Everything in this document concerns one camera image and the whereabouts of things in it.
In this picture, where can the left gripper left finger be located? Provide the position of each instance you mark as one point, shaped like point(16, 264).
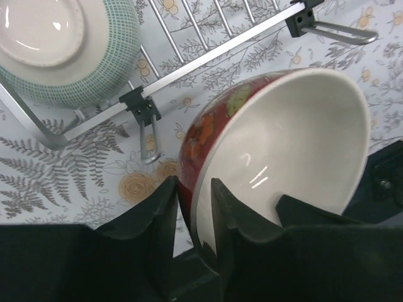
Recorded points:
point(140, 246)

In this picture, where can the red floral bowl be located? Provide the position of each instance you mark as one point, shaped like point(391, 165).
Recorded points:
point(300, 132)

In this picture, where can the metal wire dish rack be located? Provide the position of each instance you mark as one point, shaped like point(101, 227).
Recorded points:
point(299, 18)

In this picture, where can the floral patterned table mat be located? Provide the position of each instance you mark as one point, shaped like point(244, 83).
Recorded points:
point(100, 175)

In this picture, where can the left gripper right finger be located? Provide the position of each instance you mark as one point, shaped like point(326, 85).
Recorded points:
point(253, 259)

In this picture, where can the mint green dotted bowl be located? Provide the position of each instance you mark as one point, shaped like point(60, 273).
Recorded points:
point(68, 54)

